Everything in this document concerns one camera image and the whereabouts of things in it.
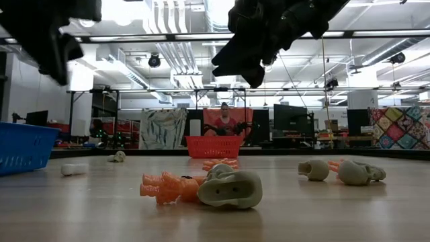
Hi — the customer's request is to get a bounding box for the silver ceiling duct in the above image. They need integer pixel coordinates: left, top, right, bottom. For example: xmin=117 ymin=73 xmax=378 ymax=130
xmin=361 ymin=36 xmax=430 ymax=67
xmin=204 ymin=0 xmax=252 ymax=68

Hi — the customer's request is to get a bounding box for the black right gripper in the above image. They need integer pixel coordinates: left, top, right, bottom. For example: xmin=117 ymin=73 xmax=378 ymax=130
xmin=212 ymin=0 xmax=303 ymax=89

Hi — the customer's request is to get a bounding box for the red plastic basket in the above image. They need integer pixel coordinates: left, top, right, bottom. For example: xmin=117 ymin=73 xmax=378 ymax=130
xmin=185 ymin=135 xmax=243 ymax=159

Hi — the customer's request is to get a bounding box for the blue plastic basket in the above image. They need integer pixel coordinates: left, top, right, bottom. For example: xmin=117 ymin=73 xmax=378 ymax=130
xmin=0 ymin=121 xmax=62 ymax=177

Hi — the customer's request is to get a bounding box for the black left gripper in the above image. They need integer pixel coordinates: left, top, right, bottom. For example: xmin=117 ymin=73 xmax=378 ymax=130
xmin=19 ymin=19 xmax=84 ymax=86

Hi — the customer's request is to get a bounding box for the black linear ceiling light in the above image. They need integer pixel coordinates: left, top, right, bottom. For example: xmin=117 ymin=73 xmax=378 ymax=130
xmin=0 ymin=29 xmax=430 ymax=46

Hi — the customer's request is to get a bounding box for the colourful patchwork quilt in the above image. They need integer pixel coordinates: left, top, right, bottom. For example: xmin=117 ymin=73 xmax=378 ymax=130
xmin=368 ymin=106 xmax=430 ymax=151

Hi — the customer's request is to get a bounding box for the leaf-print cloth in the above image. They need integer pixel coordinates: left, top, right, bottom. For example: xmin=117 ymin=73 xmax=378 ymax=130
xmin=139 ymin=108 xmax=188 ymax=151

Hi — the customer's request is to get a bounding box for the white plastic skeleton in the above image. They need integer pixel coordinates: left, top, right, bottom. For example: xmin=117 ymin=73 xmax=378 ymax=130
xmin=60 ymin=163 xmax=89 ymax=177

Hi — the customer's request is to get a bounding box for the black monitor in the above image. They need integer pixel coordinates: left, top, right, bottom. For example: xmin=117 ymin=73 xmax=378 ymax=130
xmin=273 ymin=104 xmax=309 ymax=132
xmin=346 ymin=108 xmax=370 ymax=137
xmin=25 ymin=110 xmax=49 ymax=127

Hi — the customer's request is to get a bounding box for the black aluminium table frame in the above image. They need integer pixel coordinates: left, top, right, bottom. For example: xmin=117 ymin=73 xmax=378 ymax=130
xmin=49 ymin=147 xmax=430 ymax=161

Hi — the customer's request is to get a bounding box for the black background rig frame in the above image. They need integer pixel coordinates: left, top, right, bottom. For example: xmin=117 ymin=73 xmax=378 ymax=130
xmin=66 ymin=86 xmax=430 ymax=149

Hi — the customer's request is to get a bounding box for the person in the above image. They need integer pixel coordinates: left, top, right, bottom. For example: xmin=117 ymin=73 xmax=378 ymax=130
xmin=210 ymin=102 xmax=240 ymax=137

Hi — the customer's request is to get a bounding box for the pale green plastic skull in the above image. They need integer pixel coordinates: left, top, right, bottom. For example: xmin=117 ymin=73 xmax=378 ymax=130
xmin=298 ymin=158 xmax=331 ymax=182
xmin=196 ymin=163 xmax=263 ymax=210
xmin=337 ymin=159 xmax=387 ymax=187
xmin=107 ymin=150 xmax=127 ymax=163

